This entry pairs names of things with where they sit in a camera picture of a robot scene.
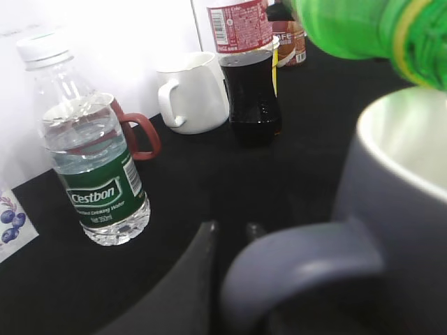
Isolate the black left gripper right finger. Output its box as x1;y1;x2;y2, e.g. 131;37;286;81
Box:
245;222;267;244

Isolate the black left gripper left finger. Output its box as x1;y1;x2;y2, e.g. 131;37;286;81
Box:
99;221;219;334

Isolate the grey mug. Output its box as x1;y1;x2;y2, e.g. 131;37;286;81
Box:
220;87;446;334

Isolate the green soda bottle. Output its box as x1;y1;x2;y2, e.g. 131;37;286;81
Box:
286;1;446;91

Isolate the yellow paper cup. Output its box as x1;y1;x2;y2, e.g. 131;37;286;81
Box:
272;35;280;94

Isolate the Cestbon water bottle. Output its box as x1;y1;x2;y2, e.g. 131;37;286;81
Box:
16;32;150;246

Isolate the white mug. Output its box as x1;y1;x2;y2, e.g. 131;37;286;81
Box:
156;52;229;135

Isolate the red mug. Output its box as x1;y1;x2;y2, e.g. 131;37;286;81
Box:
110;96;161;161

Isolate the brown coffee drink bottle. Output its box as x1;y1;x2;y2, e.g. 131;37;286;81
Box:
272;20;307;68

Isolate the blueberry yogurt carton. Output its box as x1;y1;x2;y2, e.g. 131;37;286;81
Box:
1;181;39;262

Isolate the cola bottle red label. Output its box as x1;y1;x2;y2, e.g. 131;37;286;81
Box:
207;1;281;147

